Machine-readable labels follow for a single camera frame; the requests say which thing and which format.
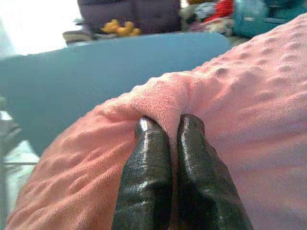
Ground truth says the blue-grey padded furniture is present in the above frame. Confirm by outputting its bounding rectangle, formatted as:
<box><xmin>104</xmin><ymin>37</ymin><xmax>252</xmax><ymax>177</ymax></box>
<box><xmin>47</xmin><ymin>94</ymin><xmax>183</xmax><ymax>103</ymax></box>
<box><xmin>0</xmin><ymin>32</ymin><xmax>231</xmax><ymax>155</ymax></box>

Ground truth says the dark purple box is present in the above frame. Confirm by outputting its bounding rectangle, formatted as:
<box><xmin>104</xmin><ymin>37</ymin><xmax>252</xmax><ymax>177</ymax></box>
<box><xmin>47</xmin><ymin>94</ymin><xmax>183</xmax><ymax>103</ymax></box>
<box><xmin>78</xmin><ymin>0</ymin><xmax>182</xmax><ymax>35</ymax></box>

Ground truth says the pink dotted fleece pillow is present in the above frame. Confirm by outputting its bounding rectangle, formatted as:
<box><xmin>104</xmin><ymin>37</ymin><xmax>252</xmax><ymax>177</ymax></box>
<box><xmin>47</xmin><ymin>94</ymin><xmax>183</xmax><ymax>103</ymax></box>
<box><xmin>4</xmin><ymin>11</ymin><xmax>307</xmax><ymax>230</ymax></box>

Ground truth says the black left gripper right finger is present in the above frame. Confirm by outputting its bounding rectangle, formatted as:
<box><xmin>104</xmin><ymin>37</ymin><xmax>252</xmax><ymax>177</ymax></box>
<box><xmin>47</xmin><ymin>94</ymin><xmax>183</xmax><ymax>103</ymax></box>
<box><xmin>176</xmin><ymin>114</ymin><xmax>254</xmax><ymax>230</ymax></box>

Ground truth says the teal plastic container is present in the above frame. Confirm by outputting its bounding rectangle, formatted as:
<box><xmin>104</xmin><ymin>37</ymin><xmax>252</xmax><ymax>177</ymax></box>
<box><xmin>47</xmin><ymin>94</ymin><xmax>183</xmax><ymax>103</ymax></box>
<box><xmin>232</xmin><ymin>0</ymin><xmax>307</xmax><ymax>39</ymax></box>

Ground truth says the yellow toy pile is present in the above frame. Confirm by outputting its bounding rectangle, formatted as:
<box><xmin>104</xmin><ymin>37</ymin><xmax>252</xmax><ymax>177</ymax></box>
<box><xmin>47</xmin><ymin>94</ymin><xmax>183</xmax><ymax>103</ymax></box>
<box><xmin>100</xmin><ymin>19</ymin><xmax>142</xmax><ymax>37</ymax></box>

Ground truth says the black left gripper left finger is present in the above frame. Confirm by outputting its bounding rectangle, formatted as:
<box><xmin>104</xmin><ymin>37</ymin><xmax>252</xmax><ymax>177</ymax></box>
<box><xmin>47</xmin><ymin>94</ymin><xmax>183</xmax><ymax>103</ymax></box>
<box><xmin>111</xmin><ymin>115</ymin><xmax>174</xmax><ymax>230</ymax></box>

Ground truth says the red cloth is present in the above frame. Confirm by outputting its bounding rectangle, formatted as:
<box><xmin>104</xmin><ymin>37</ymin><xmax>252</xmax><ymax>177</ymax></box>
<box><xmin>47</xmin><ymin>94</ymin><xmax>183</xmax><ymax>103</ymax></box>
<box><xmin>203</xmin><ymin>0</ymin><xmax>235</xmax><ymax>23</ymax></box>

